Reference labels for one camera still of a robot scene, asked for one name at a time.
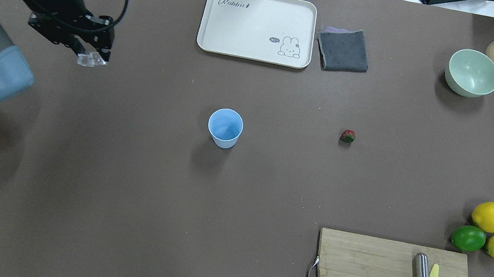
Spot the grey folded cloth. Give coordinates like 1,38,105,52
318,26,368,73

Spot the yellow lemon upper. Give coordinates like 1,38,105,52
470,201,494,234

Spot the cream rabbit tray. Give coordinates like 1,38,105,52
196,0,317,69

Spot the light blue plastic cup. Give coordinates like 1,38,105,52
208,108,244,149

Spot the red strawberry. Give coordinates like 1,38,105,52
339,129,355,145

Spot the clear ice cube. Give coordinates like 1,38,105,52
76,51,108,68

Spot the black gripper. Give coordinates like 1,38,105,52
28,0,115,63

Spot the mint green bowl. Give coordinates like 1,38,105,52
444,49,494,98

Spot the green lime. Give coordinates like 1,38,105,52
450,225,487,252

